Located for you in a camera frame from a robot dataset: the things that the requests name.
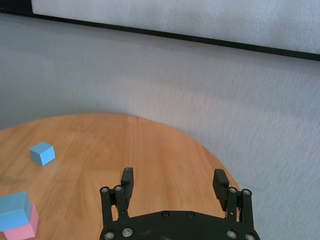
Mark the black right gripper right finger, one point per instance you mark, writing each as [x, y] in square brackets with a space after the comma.
[221, 186]

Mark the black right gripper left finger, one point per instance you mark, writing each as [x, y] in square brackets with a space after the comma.
[127, 185]

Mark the pink cube block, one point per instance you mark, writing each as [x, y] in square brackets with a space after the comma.
[30, 228]

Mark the blue cube block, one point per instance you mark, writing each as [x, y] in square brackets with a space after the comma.
[42, 153]
[13, 212]

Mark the black baseboard strip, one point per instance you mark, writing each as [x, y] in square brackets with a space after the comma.
[175, 36]

